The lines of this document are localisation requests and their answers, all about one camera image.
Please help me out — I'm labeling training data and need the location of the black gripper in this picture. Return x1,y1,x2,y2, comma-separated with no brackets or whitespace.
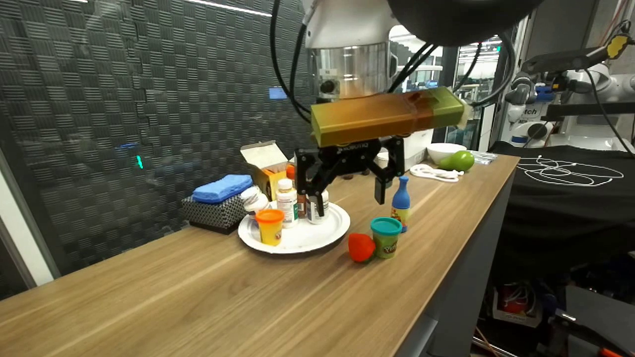
296,136,405,204

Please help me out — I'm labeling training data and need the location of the tall white supplement bottle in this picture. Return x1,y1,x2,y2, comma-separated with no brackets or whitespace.
276,178,298,224

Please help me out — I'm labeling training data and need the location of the white pill bottle blue label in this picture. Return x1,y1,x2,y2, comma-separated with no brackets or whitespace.
240,186,270,214

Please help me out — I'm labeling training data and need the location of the white appliance box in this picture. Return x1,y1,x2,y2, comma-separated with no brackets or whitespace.
375,129,433,168

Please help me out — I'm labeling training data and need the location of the white coiled rope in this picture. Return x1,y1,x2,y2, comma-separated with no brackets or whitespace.
409,160,466,184

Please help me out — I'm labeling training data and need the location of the white paper plate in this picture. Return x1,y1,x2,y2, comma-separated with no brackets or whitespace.
236,202,351,255

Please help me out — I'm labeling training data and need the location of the brown spice jar red lid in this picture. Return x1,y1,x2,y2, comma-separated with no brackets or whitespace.
298,194,310,218

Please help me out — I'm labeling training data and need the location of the teal lid play-doh tub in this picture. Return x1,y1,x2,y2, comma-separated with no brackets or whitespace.
371,216,403,257

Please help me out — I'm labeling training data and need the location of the yellow open tea box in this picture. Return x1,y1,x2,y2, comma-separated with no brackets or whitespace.
240,140,290,200

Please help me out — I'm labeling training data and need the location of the blue folded cloth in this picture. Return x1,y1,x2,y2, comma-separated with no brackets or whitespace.
193,174,254,204

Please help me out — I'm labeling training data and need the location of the grey mesh tray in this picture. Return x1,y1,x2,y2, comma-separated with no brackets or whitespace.
181,196,246,234

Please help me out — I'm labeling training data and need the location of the orange lid play-doh tub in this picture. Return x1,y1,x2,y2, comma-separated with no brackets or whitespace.
256,208,284,246

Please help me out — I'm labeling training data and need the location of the green pear toy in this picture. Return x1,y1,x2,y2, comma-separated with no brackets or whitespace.
437,150,474,170

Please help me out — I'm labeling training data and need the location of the red strawberry toy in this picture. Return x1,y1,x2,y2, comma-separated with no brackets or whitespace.
347,234,375,263

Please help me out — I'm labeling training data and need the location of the white bowl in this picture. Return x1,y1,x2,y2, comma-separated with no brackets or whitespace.
427,142,464,162

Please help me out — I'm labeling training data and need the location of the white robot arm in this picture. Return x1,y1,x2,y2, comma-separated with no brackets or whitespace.
296,0,542,212

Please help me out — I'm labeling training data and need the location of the blue toy bottle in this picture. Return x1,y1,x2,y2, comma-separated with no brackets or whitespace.
391,174,411,228

